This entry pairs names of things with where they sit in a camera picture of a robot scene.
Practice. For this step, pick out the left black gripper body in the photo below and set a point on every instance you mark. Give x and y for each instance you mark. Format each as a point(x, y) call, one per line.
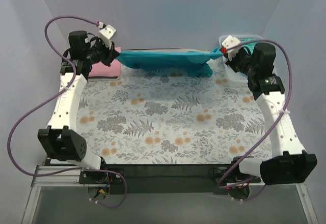
point(109, 55)

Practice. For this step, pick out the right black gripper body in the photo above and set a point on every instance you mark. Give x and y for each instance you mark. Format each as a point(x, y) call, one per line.
point(233, 59)

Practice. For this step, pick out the teal blue t shirt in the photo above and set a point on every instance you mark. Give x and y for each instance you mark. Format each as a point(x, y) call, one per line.
point(193, 62)

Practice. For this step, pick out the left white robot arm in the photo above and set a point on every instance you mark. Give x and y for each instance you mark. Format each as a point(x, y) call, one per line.
point(60, 139)

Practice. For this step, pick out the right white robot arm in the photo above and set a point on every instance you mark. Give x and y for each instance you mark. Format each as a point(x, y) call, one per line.
point(290, 163)

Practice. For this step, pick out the white plastic basket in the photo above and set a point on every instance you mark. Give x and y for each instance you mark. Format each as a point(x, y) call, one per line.
point(238, 79)

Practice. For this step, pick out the pink folded t shirt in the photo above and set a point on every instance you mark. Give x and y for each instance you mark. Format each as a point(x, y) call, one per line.
point(100, 70)

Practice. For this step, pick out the light green t shirt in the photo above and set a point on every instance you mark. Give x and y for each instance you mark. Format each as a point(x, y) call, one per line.
point(248, 47)

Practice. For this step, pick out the floral table mat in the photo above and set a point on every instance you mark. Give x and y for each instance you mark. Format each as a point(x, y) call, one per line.
point(167, 117)

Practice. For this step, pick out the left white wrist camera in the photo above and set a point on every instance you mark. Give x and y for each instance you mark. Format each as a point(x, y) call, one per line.
point(105, 33)

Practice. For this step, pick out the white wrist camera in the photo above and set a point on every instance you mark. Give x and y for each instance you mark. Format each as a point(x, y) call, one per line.
point(230, 45)
point(105, 33)

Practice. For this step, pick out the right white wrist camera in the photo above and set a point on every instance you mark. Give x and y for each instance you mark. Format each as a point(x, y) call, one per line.
point(230, 45)

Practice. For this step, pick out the aluminium frame rail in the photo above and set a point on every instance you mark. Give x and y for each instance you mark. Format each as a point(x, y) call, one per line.
point(69, 177)

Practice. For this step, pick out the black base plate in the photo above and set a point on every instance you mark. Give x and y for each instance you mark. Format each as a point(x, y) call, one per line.
point(164, 178)

